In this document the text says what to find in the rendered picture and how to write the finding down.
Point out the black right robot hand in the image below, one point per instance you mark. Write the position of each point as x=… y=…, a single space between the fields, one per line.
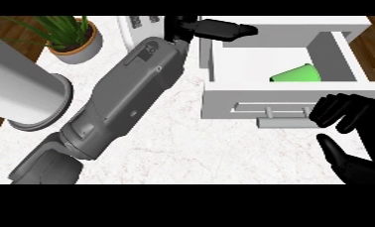
x=347 y=115

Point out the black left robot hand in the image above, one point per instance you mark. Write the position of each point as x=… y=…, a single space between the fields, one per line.
x=214 y=27

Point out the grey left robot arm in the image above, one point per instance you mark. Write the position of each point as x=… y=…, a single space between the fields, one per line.
x=127 y=89

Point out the green cup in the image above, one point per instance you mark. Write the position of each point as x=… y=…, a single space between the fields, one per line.
x=298 y=74

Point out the white open drawer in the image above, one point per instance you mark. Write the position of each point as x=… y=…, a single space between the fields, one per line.
x=285 y=56

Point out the white cabinet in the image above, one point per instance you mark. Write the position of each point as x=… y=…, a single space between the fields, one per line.
x=288 y=27

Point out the white appliance with dark buttons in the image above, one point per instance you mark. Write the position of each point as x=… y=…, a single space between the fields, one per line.
x=142 y=31

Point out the green plant in grey pot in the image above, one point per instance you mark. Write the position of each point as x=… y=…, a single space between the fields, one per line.
x=68 y=37

